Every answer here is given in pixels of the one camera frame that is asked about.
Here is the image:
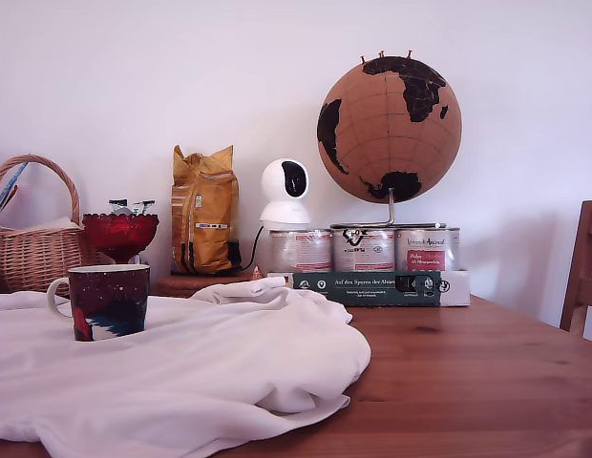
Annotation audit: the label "yellow paper coffee bag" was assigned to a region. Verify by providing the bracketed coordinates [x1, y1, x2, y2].
[170, 144, 241, 277]

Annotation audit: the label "dark red printed coffee mug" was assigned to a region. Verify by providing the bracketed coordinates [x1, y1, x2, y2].
[47, 264, 152, 343]

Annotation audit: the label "tin can with red label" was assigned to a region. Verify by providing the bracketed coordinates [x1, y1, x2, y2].
[268, 229, 334, 274]

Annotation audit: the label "tin can with black logo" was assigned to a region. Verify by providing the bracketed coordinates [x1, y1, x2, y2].
[332, 228, 397, 273]

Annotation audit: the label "green and white cardboard tray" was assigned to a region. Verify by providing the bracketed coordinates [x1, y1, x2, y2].
[266, 269, 472, 308]

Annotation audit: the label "round woven cork trivet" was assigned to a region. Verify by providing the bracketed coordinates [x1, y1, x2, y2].
[156, 271, 255, 299]

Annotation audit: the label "tin can with script label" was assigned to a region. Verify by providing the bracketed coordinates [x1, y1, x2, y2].
[394, 227, 462, 273]

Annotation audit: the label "cork globe on metal stand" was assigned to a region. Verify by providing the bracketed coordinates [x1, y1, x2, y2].
[316, 50, 464, 230]

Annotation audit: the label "sachets in red bowl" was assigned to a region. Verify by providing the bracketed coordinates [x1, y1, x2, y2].
[108, 198, 157, 219]

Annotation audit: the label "red glass footed bowl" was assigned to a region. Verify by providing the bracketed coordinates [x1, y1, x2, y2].
[82, 212, 160, 265]

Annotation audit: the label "white cloth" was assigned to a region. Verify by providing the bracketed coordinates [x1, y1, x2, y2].
[0, 278, 372, 458]

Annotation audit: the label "papers in wicker basket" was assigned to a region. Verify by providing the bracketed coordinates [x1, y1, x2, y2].
[0, 161, 82, 233]

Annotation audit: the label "wooden chair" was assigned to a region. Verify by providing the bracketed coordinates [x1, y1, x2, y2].
[559, 199, 592, 341]

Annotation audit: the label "white dome security camera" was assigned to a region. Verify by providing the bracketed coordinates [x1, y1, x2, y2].
[259, 158, 312, 227]

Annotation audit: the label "black power cable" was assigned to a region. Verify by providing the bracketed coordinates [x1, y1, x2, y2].
[238, 224, 265, 272]

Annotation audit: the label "wicker basket with handle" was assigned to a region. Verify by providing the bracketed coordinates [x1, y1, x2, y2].
[0, 154, 100, 294]

